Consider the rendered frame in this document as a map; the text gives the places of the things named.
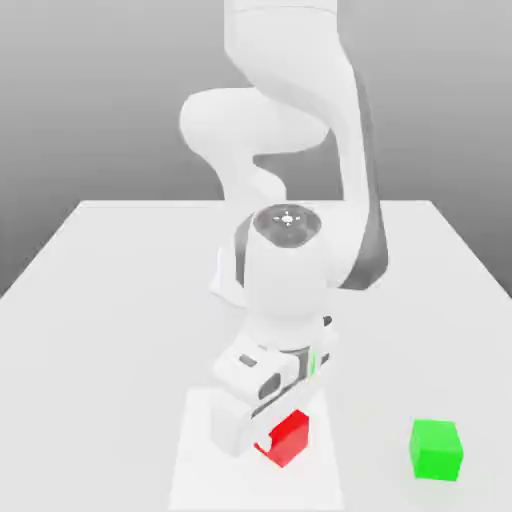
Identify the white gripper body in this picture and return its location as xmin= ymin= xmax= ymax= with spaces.
xmin=208 ymin=369 xmax=333 ymax=458

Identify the small red cube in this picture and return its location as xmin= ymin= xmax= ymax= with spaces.
xmin=253 ymin=408 xmax=311 ymax=469

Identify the small green cube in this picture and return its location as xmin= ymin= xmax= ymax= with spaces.
xmin=408 ymin=418 xmax=464 ymax=482

